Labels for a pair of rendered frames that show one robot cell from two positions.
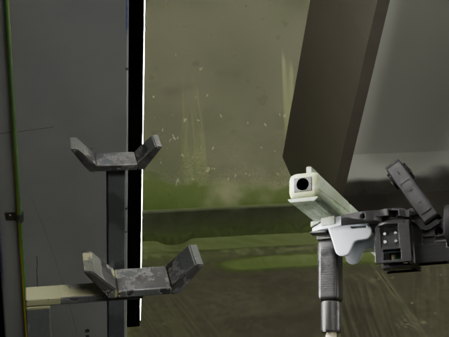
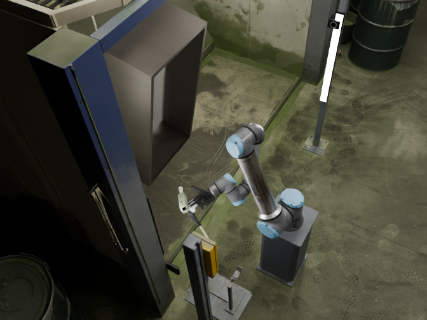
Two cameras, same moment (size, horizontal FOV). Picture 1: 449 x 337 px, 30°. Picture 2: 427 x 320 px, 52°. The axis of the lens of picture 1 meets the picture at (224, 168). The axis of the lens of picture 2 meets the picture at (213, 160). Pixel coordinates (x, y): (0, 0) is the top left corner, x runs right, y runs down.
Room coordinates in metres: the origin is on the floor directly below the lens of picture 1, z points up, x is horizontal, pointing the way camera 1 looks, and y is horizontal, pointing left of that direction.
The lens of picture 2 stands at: (-0.17, 0.75, 3.18)
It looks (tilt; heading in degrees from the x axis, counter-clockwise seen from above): 50 degrees down; 318
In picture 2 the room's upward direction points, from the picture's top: 4 degrees counter-clockwise
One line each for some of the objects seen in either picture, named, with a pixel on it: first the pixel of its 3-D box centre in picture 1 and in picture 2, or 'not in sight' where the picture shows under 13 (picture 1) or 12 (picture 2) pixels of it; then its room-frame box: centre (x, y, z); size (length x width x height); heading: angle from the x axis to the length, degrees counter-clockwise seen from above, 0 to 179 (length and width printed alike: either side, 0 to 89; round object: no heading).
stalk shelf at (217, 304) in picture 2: not in sight; (218, 296); (0.57, 0.12, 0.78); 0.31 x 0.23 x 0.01; 13
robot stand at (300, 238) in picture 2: not in sight; (284, 242); (0.64, -0.63, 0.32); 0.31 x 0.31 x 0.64; 13
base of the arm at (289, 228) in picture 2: not in sight; (289, 215); (0.64, -0.63, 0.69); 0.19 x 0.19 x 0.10
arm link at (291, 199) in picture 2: not in sight; (290, 204); (0.64, -0.62, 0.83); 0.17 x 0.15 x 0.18; 92
